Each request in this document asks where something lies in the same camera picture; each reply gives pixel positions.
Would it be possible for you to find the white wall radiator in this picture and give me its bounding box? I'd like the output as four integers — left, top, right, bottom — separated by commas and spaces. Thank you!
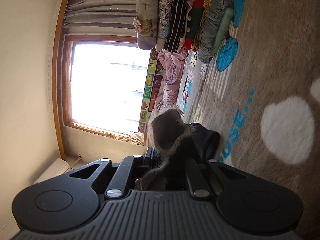
34, 158, 70, 184

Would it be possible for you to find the wooden framed window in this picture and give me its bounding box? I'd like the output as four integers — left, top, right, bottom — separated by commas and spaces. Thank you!
51, 0, 152, 159

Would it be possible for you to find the colourful alphabet foam mat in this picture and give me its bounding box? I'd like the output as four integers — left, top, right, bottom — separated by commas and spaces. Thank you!
138, 48, 164, 133

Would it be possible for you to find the stack of folded clothes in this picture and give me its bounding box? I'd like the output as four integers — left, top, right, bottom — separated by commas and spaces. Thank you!
133, 0, 236, 64

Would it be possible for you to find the pink crumpled quilt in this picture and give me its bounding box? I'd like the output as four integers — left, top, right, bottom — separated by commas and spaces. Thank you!
150, 49, 188, 119

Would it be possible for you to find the black fleece-lined garment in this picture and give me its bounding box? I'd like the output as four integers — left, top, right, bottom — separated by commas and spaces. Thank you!
138, 108, 220, 191

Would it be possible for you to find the Mickey Mouse plush blanket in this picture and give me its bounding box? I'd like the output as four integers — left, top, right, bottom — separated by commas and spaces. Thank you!
185, 0, 319, 239

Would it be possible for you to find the grey-brown window curtain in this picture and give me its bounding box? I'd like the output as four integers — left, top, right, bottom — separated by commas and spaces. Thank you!
62, 0, 136, 37

